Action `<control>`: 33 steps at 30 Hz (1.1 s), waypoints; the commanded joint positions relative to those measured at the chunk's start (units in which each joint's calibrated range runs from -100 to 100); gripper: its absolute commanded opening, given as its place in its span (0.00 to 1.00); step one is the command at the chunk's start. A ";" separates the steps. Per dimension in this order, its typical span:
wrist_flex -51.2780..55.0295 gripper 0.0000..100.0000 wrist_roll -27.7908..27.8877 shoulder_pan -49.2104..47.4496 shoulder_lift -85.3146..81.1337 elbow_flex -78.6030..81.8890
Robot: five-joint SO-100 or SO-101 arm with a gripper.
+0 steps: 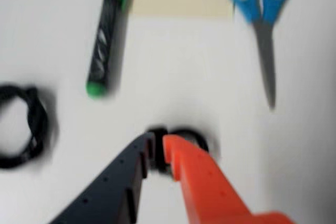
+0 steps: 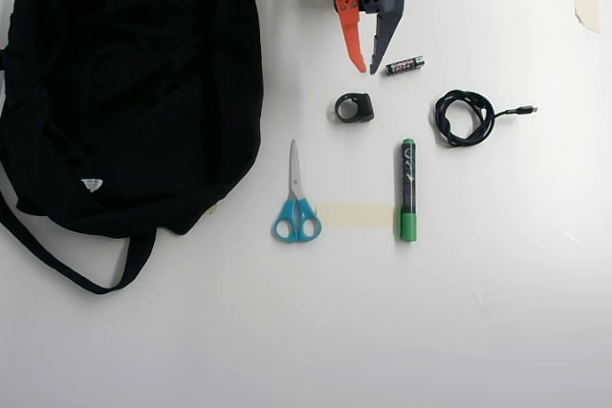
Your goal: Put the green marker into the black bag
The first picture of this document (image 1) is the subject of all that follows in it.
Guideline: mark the dark navy gripper finger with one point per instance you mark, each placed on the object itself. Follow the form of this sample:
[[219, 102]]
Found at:
[[110, 190]]

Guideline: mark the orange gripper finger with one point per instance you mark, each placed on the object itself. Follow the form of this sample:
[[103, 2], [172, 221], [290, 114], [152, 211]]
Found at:
[[207, 190]]

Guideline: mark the green board marker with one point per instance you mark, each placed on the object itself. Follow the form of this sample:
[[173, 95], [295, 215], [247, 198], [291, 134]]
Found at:
[[107, 37]]

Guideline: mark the long beige masking tape strip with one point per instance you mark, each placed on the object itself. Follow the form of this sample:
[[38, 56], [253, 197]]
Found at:
[[181, 5]]

